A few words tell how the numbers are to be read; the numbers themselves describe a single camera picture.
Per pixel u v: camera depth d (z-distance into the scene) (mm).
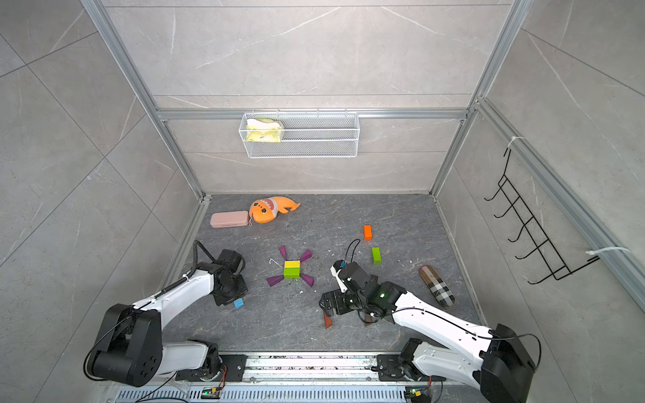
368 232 1035
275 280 904
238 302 837
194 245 1048
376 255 963
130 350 417
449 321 459
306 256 976
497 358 392
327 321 814
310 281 906
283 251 980
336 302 673
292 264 956
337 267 716
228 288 728
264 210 1039
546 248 622
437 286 875
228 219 1080
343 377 729
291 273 921
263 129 877
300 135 1005
